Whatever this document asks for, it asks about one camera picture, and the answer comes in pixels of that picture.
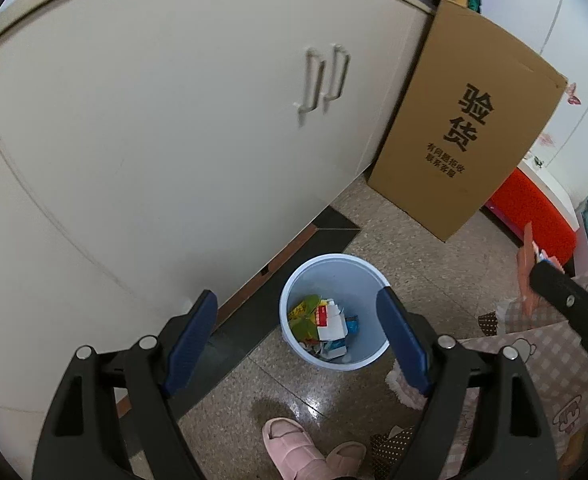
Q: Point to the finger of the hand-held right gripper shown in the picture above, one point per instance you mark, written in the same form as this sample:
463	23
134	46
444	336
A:
573	310

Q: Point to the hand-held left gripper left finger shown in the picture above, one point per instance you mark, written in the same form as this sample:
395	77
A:
189	345

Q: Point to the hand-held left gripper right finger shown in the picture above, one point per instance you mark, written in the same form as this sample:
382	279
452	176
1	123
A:
403	342

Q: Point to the blue snack wrapper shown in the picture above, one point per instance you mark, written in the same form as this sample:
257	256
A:
352	325

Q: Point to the orange snack packet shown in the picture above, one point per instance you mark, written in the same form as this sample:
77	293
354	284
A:
526	255

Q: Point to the red white box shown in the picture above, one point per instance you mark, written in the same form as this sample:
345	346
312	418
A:
330	322

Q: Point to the yellow white carton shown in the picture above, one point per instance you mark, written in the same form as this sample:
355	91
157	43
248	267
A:
303	319

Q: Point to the light blue plastic bin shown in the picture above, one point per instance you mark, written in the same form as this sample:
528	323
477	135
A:
324	275

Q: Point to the pink plush slipper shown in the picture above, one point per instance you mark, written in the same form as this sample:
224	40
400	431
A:
488	322
398	390
388	455

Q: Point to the red storage box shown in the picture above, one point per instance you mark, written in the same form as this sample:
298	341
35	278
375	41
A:
533	210

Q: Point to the pink rubber slipper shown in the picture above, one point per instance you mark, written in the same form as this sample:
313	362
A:
346	457
294	447

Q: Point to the pale pink butterfly sticker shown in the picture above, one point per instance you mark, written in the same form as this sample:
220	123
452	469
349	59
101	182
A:
548	138

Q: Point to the white two-door cabinet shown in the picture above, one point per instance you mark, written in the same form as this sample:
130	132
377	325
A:
149	135

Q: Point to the pink brown butterfly sticker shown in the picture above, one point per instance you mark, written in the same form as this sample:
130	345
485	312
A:
573	92

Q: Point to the large cardboard box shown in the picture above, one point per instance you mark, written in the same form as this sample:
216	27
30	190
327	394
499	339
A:
463	120

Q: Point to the white wardrobe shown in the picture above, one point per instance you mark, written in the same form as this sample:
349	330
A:
548	25

